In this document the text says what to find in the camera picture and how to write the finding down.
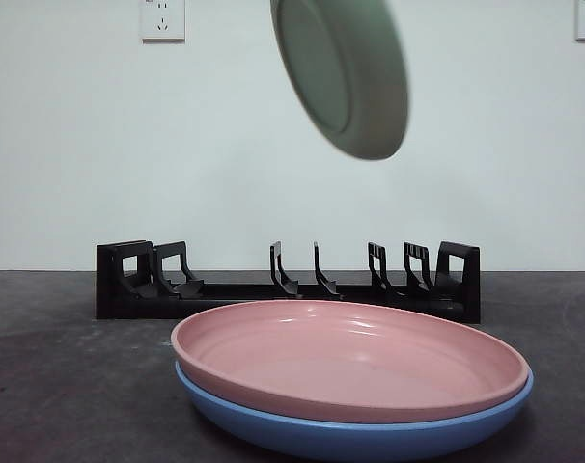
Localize green plate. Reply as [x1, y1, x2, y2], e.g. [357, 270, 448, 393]
[268, 0, 412, 162]

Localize black plate rack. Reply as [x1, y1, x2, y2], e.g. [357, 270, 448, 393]
[95, 239, 482, 324]

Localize pink plate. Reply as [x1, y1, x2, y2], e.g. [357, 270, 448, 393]
[170, 299, 531, 424]

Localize blue plate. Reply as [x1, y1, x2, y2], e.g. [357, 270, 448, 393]
[174, 359, 535, 460]

